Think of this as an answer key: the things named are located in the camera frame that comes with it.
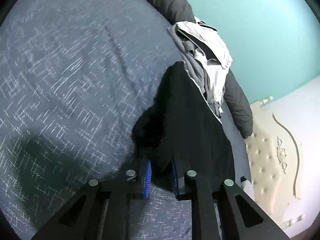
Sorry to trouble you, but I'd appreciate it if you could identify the black sweater white trim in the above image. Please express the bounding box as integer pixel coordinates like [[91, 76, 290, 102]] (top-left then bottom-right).
[[132, 61, 235, 191]]

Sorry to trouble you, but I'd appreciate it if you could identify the folded lilac garment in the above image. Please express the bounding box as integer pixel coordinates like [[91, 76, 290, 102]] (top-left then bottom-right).
[[240, 176, 254, 198]]

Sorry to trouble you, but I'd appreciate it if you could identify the cream tufted headboard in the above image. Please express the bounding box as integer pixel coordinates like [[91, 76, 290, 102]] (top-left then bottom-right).
[[245, 78, 319, 239]]

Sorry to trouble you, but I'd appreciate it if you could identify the blue patterned bed sheet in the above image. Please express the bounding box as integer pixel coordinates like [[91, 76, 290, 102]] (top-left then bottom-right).
[[0, 0, 252, 240]]

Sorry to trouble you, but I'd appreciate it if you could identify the white garment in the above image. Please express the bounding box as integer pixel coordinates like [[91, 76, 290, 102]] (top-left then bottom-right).
[[175, 21, 233, 103]]

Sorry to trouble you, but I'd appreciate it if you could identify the grey sweatshirt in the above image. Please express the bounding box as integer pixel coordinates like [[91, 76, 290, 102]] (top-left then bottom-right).
[[167, 25, 223, 119]]

